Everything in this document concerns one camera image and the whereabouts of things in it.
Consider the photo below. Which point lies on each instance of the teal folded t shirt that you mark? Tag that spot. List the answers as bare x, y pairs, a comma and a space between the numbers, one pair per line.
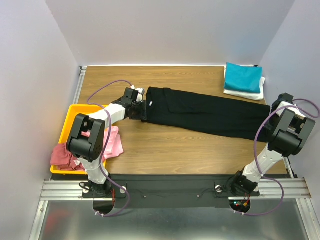
243, 78

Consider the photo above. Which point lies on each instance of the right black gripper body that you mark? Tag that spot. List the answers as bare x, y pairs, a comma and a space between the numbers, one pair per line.
268, 128

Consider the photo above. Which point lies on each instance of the black t shirt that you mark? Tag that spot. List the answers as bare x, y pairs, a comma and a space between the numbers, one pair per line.
206, 114

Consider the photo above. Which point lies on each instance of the dark red t shirt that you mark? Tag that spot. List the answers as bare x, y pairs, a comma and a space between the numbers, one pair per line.
64, 160

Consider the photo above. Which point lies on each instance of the yellow plastic bin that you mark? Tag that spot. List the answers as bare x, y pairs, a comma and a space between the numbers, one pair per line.
72, 115

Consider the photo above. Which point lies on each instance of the aluminium frame rail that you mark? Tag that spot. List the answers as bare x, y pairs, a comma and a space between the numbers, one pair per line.
53, 191

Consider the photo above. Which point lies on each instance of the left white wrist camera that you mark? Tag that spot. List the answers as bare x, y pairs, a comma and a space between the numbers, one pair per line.
137, 94

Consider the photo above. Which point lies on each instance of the white folded t shirt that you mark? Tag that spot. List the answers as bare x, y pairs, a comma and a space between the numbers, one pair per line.
246, 95

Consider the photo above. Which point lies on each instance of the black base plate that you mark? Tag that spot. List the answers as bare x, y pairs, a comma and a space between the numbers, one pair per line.
167, 191

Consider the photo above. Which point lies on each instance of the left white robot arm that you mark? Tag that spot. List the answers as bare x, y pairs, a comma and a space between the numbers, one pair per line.
97, 173

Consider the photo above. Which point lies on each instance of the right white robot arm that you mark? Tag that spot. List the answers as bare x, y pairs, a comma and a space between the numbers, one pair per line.
288, 129

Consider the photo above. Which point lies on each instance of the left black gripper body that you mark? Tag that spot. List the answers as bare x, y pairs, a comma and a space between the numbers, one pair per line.
144, 110

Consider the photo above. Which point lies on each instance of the light pink t shirt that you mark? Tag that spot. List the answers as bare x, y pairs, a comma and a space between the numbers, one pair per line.
114, 146

